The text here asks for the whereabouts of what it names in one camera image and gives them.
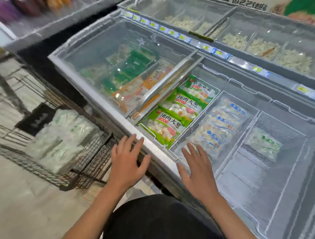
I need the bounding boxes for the grey chest freezer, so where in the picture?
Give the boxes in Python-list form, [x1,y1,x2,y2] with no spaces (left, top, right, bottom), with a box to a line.
[48,7,315,239]

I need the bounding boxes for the person's black clothing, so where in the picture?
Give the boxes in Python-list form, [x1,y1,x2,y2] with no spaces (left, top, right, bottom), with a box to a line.
[103,194,225,239]

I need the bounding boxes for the grey bulk food freezer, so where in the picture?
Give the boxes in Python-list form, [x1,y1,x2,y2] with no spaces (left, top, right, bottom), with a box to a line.
[118,0,315,85]

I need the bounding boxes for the clear green-print dumpling packet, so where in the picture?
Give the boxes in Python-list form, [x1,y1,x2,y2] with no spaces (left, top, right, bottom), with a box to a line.
[246,128,282,162]

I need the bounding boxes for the person's left forearm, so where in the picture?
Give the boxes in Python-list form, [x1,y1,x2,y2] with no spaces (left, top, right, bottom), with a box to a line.
[63,181,131,239]

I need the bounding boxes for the black wire shopping cart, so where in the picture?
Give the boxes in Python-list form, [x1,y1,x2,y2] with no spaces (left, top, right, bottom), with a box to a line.
[0,53,116,192]

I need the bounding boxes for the orange frozen food packet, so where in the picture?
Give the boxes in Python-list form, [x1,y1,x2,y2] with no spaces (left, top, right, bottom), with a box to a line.
[111,76,153,114]
[132,94,161,120]
[142,59,176,90]

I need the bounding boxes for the black cart flap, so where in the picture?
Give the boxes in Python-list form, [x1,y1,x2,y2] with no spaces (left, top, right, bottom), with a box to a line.
[14,103,60,136]

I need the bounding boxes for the green and white poster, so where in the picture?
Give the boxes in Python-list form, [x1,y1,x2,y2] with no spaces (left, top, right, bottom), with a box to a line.
[226,0,315,25]

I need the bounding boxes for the person's right forearm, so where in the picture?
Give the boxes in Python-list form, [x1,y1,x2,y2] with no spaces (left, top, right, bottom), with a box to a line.
[204,192,257,239]

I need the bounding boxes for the row of dark green packets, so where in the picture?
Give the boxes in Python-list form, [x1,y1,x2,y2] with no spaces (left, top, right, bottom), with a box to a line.
[101,49,153,94]

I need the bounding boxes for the sliding glass freezer lid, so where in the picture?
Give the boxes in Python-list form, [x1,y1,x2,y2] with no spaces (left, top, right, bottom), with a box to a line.
[49,15,205,120]

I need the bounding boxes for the green dumpling packet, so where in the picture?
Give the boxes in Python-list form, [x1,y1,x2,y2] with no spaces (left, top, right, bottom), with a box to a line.
[180,75,221,104]
[159,87,209,121]
[138,107,193,150]

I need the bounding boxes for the pile of white-green packets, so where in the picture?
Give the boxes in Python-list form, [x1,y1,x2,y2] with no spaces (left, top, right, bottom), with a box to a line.
[25,108,104,175]

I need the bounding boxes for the person's left hand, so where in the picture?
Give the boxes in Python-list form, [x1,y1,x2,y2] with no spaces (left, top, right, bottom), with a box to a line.
[108,134,152,193]

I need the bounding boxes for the person's right hand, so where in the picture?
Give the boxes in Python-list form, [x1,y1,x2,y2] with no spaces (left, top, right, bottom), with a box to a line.
[176,142,221,205]

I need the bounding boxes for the grey store shelf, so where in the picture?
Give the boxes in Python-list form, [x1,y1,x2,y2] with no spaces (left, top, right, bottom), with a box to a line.
[0,0,120,53]

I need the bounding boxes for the heap of loose dumplings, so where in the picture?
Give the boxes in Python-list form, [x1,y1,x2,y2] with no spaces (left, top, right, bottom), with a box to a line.
[277,49,313,74]
[164,15,200,31]
[194,22,215,35]
[246,38,281,61]
[221,33,249,50]

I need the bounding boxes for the clear blue-print dumpling packet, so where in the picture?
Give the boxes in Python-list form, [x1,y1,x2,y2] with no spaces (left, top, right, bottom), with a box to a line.
[218,97,249,119]
[207,108,244,134]
[183,123,231,158]

